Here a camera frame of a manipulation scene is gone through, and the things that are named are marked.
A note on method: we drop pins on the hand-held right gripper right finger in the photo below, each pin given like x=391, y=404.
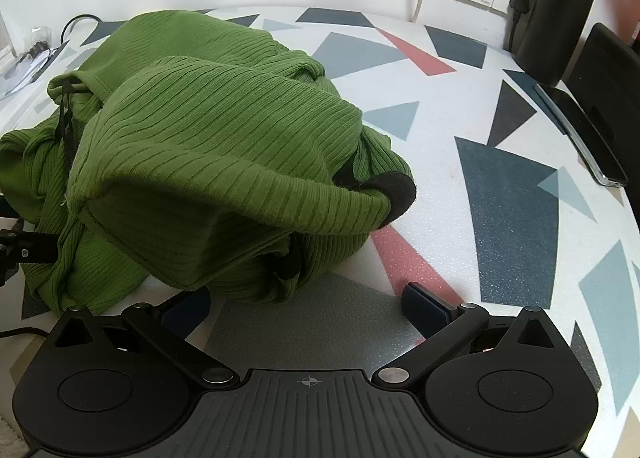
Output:
x=425, y=310

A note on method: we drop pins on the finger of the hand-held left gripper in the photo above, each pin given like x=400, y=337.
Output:
x=35, y=248

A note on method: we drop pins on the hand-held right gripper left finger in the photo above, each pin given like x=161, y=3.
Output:
x=187, y=310

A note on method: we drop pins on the green ribbed sweater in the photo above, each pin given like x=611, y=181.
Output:
x=200, y=138

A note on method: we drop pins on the clear plastic bag with items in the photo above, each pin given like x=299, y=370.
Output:
x=30, y=58

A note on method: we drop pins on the geometric patterned tablecloth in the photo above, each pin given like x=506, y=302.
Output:
x=450, y=113

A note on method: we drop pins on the smartphone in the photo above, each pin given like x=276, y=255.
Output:
x=590, y=143

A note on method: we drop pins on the black box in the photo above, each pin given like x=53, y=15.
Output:
x=610, y=83

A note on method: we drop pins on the black plug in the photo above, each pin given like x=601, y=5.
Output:
x=519, y=5

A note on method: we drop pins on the black water bottle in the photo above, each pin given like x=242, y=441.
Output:
x=555, y=13

